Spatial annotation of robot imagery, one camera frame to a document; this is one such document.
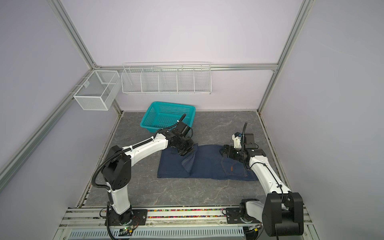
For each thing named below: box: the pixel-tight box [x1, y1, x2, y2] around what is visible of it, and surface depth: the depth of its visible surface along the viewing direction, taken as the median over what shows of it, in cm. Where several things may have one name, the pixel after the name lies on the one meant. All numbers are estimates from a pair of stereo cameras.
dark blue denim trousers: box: [157, 144, 259, 180], surface depth 88 cm
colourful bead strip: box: [147, 208, 227, 219], surface depth 77 cm
